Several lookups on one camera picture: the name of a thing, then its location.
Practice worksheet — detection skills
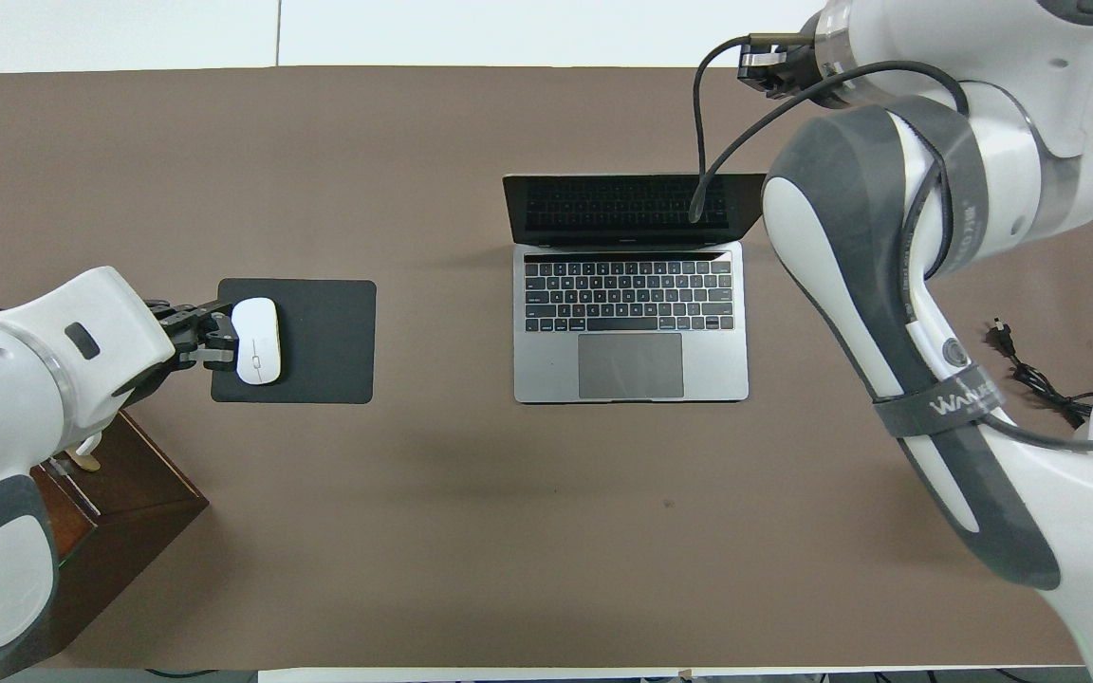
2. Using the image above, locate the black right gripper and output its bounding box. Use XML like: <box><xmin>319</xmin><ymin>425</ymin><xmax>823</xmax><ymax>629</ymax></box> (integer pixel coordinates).
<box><xmin>737</xmin><ymin>44</ymin><xmax>828</xmax><ymax>103</ymax></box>

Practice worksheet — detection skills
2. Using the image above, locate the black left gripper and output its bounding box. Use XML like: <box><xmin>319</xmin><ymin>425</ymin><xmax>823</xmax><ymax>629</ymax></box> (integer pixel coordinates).
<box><xmin>113</xmin><ymin>300</ymin><xmax>236</xmax><ymax>408</ymax></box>

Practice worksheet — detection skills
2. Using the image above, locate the silver grey laptop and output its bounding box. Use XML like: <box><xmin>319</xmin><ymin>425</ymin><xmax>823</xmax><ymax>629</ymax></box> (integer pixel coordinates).
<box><xmin>502</xmin><ymin>173</ymin><xmax>769</xmax><ymax>405</ymax></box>

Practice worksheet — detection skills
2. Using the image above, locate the white computer mouse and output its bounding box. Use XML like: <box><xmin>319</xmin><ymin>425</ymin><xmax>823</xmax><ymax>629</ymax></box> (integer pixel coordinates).
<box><xmin>230</xmin><ymin>297</ymin><xmax>282</xmax><ymax>386</ymax></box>

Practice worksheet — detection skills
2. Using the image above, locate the black mouse pad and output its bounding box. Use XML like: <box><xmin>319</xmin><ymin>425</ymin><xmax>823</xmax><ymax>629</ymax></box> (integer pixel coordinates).
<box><xmin>211</xmin><ymin>278</ymin><xmax>378</xmax><ymax>405</ymax></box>

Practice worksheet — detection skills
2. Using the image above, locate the dark brown wooden box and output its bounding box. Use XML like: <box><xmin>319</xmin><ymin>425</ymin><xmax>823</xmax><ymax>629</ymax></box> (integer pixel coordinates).
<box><xmin>0</xmin><ymin>295</ymin><xmax>210</xmax><ymax>683</ymax></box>

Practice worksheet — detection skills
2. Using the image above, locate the brown table mat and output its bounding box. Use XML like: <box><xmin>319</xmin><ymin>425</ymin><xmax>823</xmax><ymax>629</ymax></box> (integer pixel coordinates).
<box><xmin>0</xmin><ymin>66</ymin><xmax>1093</xmax><ymax>670</ymax></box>

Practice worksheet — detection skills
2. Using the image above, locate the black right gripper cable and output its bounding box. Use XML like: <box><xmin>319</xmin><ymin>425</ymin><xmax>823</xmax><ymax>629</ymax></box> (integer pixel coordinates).
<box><xmin>689</xmin><ymin>31</ymin><xmax>1093</xmax><ymax>461</ymax></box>

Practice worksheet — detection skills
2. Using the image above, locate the black lamp power cable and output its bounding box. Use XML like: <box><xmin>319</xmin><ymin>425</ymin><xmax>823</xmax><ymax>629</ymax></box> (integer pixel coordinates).
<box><xmin>983</xmin><ymin>321</ymin><xmax>1093</xmax><ymax>430</ymax></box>

